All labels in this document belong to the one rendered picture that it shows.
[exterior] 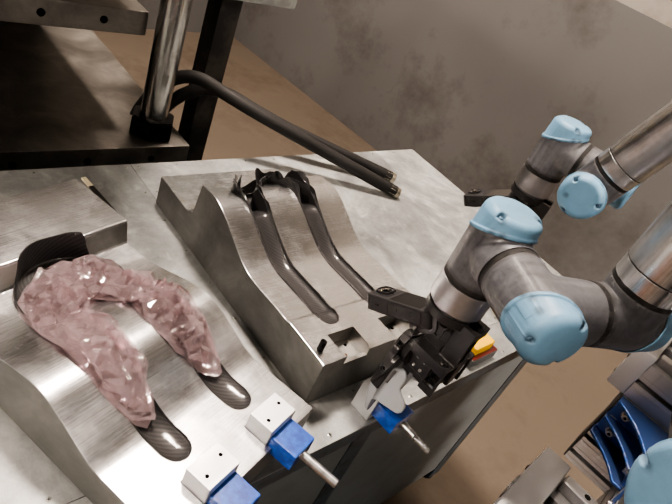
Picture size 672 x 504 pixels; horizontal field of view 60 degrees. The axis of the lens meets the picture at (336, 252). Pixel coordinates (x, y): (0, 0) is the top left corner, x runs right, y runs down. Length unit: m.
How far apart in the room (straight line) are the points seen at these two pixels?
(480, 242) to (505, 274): 0.06
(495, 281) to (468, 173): 2.74
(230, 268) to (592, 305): 0.55
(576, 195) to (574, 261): 2.21
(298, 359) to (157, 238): 0.36
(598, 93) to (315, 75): 1.83
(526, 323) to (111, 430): 0.46
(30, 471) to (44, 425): 0.06
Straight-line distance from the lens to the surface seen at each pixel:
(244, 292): 0.94
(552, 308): 0.62
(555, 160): 1.17
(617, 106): 3.06
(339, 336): 0.90
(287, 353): 0.88
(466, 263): 0.70
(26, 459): 0.78
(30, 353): 0.75
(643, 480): 0.48
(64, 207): 0.93
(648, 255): 0.69
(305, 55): 4.11
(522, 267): 0.65
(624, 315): 0.71
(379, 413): 0.89
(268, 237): 0.98
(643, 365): 1.09
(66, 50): 1.72
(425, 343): 0.79
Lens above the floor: 1.46
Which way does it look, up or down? 34 degrees down
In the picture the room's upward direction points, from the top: 25 degrees clockwise
